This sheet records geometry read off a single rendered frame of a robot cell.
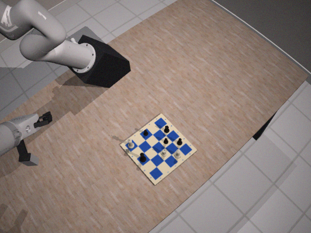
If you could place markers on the white chess king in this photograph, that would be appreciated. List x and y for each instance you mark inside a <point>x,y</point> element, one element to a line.
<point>130,145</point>

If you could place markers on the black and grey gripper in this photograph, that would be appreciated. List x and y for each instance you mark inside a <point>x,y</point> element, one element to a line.
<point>30,124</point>

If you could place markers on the blue and cream chessboard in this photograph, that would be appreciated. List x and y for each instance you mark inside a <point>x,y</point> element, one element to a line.
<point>157,167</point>

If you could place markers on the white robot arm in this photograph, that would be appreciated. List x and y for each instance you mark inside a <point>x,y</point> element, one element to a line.
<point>37,45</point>

